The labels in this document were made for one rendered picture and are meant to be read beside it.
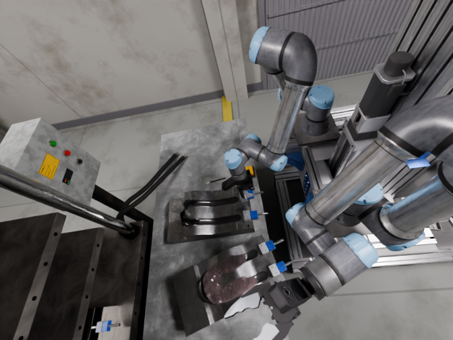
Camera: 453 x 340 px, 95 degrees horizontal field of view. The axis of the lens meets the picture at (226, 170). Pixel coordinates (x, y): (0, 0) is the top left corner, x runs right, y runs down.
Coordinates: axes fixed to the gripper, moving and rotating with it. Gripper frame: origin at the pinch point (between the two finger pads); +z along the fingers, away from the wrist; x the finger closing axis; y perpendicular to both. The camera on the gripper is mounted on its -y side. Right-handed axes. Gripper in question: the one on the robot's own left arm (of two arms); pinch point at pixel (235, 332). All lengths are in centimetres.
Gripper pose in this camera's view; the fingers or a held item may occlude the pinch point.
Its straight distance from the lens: 55.4
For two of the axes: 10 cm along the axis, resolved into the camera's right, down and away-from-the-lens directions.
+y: 2.6, 5.9, 7.7
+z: -8.6, 5.0, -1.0
